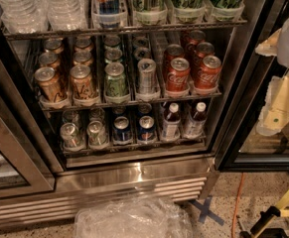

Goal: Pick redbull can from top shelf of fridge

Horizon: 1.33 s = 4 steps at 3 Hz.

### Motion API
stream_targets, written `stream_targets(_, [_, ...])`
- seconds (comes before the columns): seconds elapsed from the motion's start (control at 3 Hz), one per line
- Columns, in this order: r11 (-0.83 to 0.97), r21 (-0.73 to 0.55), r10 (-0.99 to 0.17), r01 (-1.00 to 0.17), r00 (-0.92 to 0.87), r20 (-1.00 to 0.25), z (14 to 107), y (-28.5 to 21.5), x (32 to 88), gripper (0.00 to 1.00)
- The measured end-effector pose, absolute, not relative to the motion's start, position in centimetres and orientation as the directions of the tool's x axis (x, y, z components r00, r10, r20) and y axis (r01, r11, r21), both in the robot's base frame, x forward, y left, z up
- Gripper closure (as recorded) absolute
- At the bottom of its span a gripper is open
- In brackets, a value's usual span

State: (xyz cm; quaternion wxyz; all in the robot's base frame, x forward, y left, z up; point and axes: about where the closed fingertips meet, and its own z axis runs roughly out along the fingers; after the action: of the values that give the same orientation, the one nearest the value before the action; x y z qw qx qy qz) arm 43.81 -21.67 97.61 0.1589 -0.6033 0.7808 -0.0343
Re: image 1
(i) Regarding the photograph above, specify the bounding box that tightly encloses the back coca-cola can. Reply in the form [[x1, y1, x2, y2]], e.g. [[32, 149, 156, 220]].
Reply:
[[182, 30, 206, 54]]

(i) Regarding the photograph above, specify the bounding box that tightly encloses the clear water bottle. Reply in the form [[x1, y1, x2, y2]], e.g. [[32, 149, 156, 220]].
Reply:
[[0, 0, 48, 34], [47, 0, 87, 31]]

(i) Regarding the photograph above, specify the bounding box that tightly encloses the middle silver slim can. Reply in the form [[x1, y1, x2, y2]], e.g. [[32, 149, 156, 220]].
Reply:
[[133, 47, 151, 61]]

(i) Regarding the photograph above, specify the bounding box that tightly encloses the pepsi can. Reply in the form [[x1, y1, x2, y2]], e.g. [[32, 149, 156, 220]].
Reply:
[[113, 116, 131, 142], [138, 116, 155, 141]]

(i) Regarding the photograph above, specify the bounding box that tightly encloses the front left gold can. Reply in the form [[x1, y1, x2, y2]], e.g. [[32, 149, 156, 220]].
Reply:
[[35, 66, 68, 103]]

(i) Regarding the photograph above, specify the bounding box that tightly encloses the blue tape cross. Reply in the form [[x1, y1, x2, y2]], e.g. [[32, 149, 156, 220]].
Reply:
[[190, 195, 224, 226]]

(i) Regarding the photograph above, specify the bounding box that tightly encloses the right clear water bottle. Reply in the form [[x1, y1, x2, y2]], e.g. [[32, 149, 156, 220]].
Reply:
[[47, 0, 87, 31]]

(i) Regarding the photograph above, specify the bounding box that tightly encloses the blue silver redbull can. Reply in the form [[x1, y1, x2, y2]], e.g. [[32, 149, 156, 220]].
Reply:
[[95, 0, 119, 28]]

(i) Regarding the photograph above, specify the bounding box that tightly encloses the front right coca-cola can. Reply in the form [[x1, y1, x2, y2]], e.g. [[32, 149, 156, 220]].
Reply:
[[194, 56, 221, 89]]

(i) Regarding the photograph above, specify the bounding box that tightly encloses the back left gold can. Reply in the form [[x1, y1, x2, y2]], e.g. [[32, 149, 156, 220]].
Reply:
[[44, 39, 64, 54]]

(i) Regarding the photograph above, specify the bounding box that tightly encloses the yellow black stand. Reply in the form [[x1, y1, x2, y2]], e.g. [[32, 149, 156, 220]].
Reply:
[[240, 189, 289, 238]]

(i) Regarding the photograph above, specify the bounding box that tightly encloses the middle left gold can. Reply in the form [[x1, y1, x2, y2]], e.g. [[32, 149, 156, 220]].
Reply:
[[39, 53, 61, 70]]

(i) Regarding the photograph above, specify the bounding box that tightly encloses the bottom left pepsi can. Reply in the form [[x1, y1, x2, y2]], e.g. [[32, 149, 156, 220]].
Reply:
[[113, 116, 131, 142]]

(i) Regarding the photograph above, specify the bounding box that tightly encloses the middle right coca-cola can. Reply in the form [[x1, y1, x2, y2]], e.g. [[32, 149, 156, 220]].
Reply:
[[193, 42, 215, 66]]

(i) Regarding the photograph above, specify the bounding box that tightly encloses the bottom right pepsi can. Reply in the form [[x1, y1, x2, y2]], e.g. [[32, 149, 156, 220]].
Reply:
[[138, 116, 155, 141]]

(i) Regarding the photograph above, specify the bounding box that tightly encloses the front green can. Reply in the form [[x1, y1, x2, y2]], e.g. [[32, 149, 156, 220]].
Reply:
[[105, 62, 128, 97]]

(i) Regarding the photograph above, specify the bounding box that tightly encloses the orange cable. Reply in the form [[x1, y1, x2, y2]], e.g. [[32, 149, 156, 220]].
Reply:
[[230, 172, 246, 238]]

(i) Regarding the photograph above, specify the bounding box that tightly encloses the dark drink bottle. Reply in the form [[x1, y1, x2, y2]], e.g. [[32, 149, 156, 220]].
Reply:
[[184, 102, 207, 138], [162, 103, 181, 139]]

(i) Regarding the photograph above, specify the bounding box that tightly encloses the left dark drink bottle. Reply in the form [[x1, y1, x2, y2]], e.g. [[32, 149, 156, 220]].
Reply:
[[162, 103, 181, 139]]

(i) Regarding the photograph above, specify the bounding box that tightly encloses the right open glass door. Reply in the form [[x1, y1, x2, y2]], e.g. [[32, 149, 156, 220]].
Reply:
[[214, 0, 289, 172]]

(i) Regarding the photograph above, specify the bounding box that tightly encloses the clear plastic bag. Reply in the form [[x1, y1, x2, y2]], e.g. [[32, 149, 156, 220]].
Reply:
[[73, 197, 193, 238]]

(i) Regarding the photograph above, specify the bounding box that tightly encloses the front left coca-cola can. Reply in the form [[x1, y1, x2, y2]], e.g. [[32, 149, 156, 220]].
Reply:
[[166, 58, 190, 92]]

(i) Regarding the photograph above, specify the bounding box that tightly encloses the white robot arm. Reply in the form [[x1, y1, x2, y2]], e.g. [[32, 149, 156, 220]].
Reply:
[[255, 18, 289, 136]]

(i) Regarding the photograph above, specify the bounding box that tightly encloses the right dark drink bottle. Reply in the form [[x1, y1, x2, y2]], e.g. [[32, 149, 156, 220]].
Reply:
[[184, 102, 207, 138]]

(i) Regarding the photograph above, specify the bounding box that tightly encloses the bottom left silver can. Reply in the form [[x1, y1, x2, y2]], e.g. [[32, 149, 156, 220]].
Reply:
[[60, 123, 82, 148]]

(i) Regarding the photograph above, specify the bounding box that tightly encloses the left clear water bottle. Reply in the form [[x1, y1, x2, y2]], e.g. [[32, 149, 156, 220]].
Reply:
[[0, 0, 48, 34]]

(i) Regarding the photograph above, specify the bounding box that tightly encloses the front silver slim can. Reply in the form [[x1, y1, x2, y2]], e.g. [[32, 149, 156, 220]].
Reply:
[[138, 59, 156, 94]]

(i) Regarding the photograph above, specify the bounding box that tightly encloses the silver slim can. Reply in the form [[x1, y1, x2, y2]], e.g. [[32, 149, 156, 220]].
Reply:
[[133, 47, 151, 61], [138, 59, 156, 94]]

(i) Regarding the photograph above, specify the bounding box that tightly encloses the back green can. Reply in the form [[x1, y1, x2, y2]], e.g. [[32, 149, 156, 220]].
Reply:
[[103, 35, 121, 50]]

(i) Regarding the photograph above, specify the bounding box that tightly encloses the stainless steel fridge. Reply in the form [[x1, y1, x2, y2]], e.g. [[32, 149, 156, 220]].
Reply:
[[0, 0, 289, 231]]

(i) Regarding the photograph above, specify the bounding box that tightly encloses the gold can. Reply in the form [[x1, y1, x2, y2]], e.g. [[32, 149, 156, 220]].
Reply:
[[70, 64, 96, 100], [35, 66, 68, 103], [44, 39, 64, 54], [73, 37, 94, 52], [39, 53, 61, 70], [72, 51, 94, 66]]

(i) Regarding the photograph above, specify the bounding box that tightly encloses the left glass fridge door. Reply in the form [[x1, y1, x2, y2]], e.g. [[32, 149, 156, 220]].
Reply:
[[0, 76, 56, 201]]

